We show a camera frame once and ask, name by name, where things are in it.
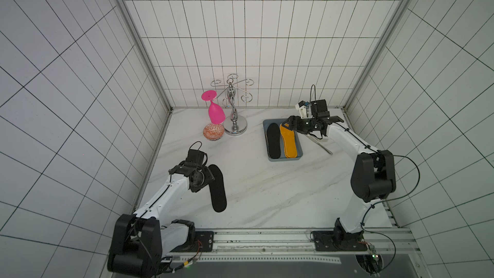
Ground yellow insole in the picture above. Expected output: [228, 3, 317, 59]
[280, 124, 298, 159]

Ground black insole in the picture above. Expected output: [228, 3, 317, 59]
[208, 164, 227, 212]
[266, 123, 281, 159]

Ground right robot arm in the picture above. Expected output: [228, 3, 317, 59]
[282, 112, 396, 236]

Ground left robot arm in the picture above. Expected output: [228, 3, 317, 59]
[107, 149, 227, 277]

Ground blue grey storage box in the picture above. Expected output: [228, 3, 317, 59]
[262, 118, 303, 162]

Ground silver knife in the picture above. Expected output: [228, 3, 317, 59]
[307, 136, 333, 156]

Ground pink plastic goblet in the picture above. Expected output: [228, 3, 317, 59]
[201, 90, 226, 125]

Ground chrome glass holder stand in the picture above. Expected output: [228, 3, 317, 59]
[210, 73, 254, 136]

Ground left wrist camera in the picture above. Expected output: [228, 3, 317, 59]
[186, 149, 208, 166]

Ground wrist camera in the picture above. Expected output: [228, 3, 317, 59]
[295, 99, 330, 118]
[186, 149, 208, 166]

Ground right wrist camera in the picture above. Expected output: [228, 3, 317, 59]
[295, 99, 330, 118]

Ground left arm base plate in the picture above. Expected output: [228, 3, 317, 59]
[171, 231, 215, 252]

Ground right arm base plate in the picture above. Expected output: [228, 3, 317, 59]
[310, 230, 367, 252]

